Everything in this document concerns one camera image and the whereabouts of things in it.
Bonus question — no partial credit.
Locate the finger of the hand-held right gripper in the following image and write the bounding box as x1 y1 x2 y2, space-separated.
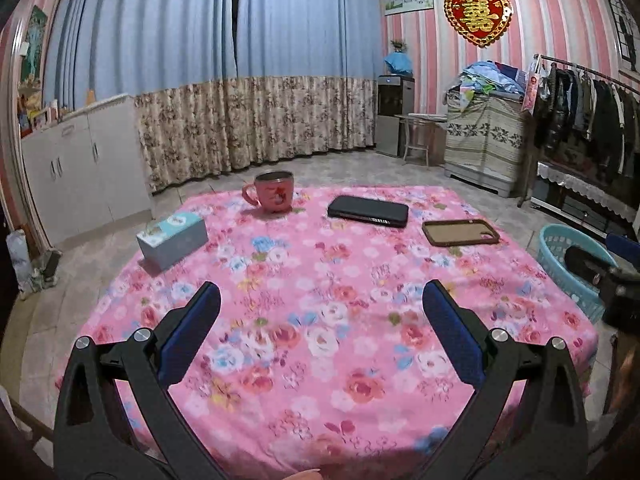
564 245 619 282
606 233 640 262

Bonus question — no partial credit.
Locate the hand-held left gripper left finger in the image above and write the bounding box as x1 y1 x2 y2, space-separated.
52 281 236 480

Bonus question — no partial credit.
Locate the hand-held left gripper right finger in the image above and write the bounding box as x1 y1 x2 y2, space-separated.
414 280 592 480

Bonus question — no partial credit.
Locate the light blue plastic basket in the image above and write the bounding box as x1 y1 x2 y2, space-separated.
537 224 621 323

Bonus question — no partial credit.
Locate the low cabinet with lace cover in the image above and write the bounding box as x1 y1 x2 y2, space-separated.
530 160 640 236

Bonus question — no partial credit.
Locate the light blue tissue box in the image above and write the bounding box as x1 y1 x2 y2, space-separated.
136 212 209 272

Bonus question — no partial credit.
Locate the brown phone case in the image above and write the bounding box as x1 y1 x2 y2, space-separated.
421 218 501 247

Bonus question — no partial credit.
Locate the pink floral tablecloth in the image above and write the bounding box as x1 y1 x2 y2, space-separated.
55 185 598 466

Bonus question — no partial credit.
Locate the row of hanging clothes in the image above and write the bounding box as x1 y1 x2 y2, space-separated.
532 62 640 176

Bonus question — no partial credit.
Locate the black wallet case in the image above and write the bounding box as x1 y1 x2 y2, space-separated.
327 195 410 229

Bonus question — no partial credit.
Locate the pink cup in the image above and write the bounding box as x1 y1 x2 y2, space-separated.
241 171 296 213

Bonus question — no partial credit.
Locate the grey floor object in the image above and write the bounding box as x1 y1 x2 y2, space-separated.
32 250 63 288

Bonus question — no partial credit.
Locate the patterned cloth covered cabinet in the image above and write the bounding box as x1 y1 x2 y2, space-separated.
444 87 526 198

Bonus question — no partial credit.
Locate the pink hanging bag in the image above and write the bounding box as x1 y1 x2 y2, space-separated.
521 72 538 113

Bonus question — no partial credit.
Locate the white plastic bag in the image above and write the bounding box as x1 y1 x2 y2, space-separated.
6 230 33 296

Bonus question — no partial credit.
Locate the metal clothes rack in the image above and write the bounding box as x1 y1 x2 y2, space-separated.
517 54 640 208

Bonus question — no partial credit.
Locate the white cabinet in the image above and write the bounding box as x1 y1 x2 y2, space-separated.
21 92 153 246

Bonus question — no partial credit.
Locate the pile of clothes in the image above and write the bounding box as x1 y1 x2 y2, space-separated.
447 61 528 106

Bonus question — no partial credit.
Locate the small metal stool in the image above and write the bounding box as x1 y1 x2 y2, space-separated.
395 112 446 168

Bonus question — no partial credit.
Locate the framed black white picture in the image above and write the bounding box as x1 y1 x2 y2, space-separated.
602 0 640 73

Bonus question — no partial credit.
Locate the grey water dispenser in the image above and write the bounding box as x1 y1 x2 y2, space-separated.
375 75 416 157

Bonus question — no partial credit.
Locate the blue floral curtain panel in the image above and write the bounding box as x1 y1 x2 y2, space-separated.
42 0 238 193
232 0 381 168

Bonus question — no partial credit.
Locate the blue cloth cover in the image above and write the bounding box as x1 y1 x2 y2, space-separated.
384 52 413 77

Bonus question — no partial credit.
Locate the red heart wall decoration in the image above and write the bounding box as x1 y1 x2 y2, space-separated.
444 0 515 48

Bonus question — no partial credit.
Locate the green wall picture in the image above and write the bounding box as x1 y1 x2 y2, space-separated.
24 6 48 83

